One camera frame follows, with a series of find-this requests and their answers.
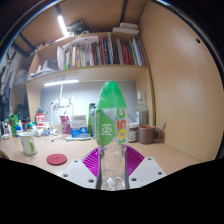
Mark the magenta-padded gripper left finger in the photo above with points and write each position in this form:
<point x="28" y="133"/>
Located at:
<point x="78" y="171"/>

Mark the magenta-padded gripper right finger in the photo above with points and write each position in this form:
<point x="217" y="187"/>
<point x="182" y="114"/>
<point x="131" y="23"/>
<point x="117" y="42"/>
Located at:
<point x="146" y="170"/>

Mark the clear bottle with green label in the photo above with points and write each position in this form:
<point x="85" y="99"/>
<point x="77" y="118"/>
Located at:
<point x="110" y="110"/>

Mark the flat round red coaster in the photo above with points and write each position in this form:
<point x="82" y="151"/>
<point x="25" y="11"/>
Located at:
<point x="56" y="159"/>

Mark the brown mug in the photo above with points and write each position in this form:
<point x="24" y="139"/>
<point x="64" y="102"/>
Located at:
<point x="146" y="134"/>

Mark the brown jar with white lid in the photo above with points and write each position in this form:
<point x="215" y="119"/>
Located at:
<point x="133" y="132"/>

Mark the blue and white carton box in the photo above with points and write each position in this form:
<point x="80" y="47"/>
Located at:
<point x="78" y="126"/>

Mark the grey shaker bottle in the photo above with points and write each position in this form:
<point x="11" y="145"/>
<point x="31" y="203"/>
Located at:
<point x="93" y="128"/>

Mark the pink carton box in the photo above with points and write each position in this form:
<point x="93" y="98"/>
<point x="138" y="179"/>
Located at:
<point x="65" y="125"/>

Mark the dark green glass bottle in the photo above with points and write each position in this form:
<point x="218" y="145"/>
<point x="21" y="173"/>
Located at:
<point x="90" y="116"/>

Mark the tall clear glass bottle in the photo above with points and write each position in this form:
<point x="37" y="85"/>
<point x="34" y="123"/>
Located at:
<point x="142" y="111"/>

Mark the red and white canister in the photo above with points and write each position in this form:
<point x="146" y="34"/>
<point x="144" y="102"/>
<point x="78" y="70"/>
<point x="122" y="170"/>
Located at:
<point x="40" y="120"/>

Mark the small blue and white bottle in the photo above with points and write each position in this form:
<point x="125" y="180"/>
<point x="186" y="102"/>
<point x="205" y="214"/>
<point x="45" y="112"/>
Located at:
<point x="19" y="129"/>

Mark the green plastic container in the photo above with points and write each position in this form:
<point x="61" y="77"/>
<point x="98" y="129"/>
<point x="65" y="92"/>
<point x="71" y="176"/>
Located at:
<point x="14" y="124"/>

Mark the white under-shelf light strip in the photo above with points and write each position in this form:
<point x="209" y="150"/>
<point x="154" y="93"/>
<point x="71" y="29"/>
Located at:
<point x="61" y="82"/>

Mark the wooden shelf unit with books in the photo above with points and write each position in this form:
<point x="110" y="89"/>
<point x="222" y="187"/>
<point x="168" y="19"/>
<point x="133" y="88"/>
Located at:
<point x="100" y="71"/>

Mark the white ceiling light tube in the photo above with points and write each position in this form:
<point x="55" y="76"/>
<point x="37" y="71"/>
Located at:
<point x="62" y="25"/>

